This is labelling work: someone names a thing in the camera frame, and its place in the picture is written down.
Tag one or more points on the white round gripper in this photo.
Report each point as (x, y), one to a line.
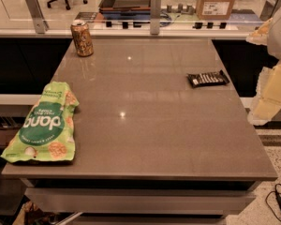
(280, 37)

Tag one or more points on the black rxbar chocolate bar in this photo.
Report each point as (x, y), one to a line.
(208, 79)

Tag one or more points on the orange soda can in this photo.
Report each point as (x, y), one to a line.
(82, 38)

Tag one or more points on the cardboard box with label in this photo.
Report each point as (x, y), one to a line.
(214, 9)

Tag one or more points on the glass barrier panel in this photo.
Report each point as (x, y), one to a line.
(126, 18)

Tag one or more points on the green dang chips bag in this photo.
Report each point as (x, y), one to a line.
(47, 134)

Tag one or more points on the middle metal glass bracket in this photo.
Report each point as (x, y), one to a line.
(155, 9)

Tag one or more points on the left metal glass bracket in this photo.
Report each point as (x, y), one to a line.
(39, 22)

